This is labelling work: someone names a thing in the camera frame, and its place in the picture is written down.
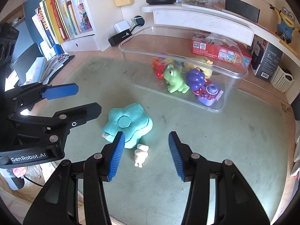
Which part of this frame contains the photo magazine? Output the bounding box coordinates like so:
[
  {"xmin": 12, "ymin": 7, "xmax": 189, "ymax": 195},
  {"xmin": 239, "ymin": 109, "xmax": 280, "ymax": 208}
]
[{"xmin": 41, "ymin": 54, "xmax": 75, "ymax": 83}]

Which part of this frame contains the black carton box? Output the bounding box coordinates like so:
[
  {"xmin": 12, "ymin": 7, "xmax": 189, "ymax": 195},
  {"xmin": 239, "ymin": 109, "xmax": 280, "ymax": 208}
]
[{"xmin": 248, "ymin": 35, "xmax": 285, "ymax": 82}]

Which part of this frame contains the white drawer with round hole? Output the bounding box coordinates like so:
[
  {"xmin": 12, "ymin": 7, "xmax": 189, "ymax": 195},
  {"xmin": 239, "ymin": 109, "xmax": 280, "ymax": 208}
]
[{"xmin": 63, "ymin": 34, "xmax": 101, "ymax": 52}]

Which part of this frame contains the black rectangular box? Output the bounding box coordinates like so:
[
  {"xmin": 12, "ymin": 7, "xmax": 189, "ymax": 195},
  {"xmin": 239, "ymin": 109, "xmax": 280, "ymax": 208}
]
[{"xmin": 224, "ymin": 0, "xmax": 260, "ymax": 24}]

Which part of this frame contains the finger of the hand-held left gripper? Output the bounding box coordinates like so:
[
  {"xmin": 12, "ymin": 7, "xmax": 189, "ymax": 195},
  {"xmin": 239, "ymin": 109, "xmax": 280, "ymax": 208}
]
[
  {"xmin": 7, "ymin": 102, "xmax": 102, "ymax": 144},
  {"xmin": 3, "ymin": 82, "xmax": 79, "ymax": 113}
]

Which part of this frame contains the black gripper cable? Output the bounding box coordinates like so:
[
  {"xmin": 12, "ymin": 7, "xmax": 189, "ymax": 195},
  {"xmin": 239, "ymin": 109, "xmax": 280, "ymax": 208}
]
[{"xmin": 22, "ymin": 175, "xmax": 46, "ymax": 187}]

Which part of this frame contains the red figure toy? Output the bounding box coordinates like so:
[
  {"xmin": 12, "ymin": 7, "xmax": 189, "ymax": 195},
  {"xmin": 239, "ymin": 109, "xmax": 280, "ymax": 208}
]
[{"xmin": 155, "ymin": 64, "xmax": 167, "ymax": 79}]

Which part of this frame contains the colourful cube block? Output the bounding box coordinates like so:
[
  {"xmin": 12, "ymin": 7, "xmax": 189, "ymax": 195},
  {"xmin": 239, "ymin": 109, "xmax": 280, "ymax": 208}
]
[{"xmin": 151, "ymin": 57, "xmax": 175, "ymax": 69}]

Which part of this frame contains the row of books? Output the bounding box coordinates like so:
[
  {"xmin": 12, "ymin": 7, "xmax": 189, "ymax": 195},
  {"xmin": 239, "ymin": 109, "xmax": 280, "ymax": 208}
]
[{"xmin": 31, "ymin": 0, "xmax": 94, "ymax": 50}]

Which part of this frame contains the white curved shelf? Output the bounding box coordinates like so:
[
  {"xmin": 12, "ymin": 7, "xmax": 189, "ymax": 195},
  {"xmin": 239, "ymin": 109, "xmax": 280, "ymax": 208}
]
[{"xmin": 140, "ymin": 3, "xmax": 300, "ymax": 59}]

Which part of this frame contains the black power adapter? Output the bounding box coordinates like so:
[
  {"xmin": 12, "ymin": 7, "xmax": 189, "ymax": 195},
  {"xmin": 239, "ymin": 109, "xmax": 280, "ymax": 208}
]
[{"xmin": 108, "ymin": 29, "xmax": 133, "ymax": 47}]

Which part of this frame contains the yellow chick plush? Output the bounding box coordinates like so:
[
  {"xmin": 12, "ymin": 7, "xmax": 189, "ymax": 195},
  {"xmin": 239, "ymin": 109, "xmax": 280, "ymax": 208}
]
[{"xmin": 185, "ymin": 56, "xmax": 214, "ymax": 78}]

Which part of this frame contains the cream desk hutch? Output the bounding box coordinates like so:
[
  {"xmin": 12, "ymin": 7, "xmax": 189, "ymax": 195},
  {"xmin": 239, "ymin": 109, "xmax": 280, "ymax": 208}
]
[{"xmin": 42, "ymin": 0, "xmax": 300, "ymax": 104}]

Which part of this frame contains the teal flower plush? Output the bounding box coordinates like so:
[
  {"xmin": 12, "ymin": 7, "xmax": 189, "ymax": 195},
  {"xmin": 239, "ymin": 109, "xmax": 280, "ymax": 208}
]
[{"xmin": 102, "ymin": 103, "xmax": 154, "ymax": 149}]

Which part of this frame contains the yellow minion figure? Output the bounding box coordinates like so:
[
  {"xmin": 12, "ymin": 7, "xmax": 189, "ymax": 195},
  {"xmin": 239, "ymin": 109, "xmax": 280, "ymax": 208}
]
[{"xmin": 269, "ymin": 4, "xmax": 300, "ymax": 45}]

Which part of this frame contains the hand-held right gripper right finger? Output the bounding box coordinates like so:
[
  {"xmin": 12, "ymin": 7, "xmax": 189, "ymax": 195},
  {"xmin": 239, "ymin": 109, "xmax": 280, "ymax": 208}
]
[{"xmin": 168, "ymin": 131, "xmax": 271, "ymax": 225}]

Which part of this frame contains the small white figure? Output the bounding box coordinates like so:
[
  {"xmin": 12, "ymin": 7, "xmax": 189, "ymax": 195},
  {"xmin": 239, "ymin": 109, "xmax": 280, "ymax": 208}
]
[{"xmin": 133, "ymin": 143, "xmax": 150, "ymax": 168}]

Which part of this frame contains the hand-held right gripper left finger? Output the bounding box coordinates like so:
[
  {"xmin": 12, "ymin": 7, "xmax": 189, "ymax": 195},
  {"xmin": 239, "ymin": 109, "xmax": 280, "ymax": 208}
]
[{"xmin": 22, "ymin": 131, "xmax": 126, "ymax": 225}]

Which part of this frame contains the green frog toy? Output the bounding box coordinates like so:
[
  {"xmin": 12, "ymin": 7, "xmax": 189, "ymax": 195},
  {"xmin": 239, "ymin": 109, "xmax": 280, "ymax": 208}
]
[{"xmin": 163, "ymin": 64, "xmax": 190, "ymax": 93}]

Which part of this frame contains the white woven basket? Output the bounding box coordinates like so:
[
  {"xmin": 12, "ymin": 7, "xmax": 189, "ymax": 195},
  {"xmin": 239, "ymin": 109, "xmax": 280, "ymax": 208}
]
[{"xmin": 270, "ymin": 66, "xmax": 294, "ymax": 93}]

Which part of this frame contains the clear plastic container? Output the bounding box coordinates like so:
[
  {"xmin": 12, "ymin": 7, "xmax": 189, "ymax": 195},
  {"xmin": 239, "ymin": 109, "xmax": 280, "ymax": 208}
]
[{"xmin": 118, "ymin": 26, "xmax": 249, "ymax": 112}]

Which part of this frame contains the black round disc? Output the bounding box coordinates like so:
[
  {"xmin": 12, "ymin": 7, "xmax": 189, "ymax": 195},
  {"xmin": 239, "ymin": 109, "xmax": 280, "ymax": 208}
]
[{"xmin": 146, "ymin": 0, "xmax": 177, "ymax": 5}]

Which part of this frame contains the white power adapter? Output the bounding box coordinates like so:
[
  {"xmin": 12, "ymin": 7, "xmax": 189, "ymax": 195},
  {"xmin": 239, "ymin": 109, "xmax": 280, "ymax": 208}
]
[{"xmin": 114, "ymin": 21, "xmax": 132, "ymax": 33}]

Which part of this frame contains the purple flower toy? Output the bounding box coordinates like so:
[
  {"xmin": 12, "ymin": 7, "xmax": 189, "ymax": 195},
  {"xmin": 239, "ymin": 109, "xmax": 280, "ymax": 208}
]
[{"xmin": 185, "ymin": 69, "xmax": 207, "ymax": 91}]

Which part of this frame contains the person's left hand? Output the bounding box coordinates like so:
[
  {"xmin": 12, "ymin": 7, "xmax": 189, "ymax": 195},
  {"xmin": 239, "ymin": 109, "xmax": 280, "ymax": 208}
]
[{"xmin": 12, "ymin": 167, "xmax": 28, "ymax": 178}]

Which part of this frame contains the red carton box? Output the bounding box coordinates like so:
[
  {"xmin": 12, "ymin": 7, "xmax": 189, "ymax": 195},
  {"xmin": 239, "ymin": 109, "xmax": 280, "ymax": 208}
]
[{"xmin": 191, "ymin": 33, "xmax": 252, "ymax": 69}]

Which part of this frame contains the purple toy camera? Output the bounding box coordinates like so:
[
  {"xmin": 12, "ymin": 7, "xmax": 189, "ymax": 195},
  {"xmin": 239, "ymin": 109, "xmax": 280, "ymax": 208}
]
[{"xmin": 196, "ymin": 82, "xmax": 223, "ymax": 106}]

